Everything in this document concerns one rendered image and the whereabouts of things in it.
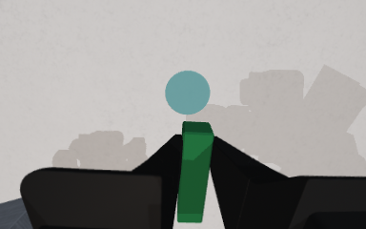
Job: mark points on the cyan circle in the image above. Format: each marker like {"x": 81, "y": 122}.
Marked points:
{"x": 187, "y": 92}

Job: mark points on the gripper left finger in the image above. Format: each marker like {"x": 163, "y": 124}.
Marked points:
{"x": 108, "y": 199}

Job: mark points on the green rectangular post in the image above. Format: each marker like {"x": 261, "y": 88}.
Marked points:
{"x": 198, "y": 138}

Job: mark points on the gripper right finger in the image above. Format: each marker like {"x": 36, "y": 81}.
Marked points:
{"x": 250, "y": 198}

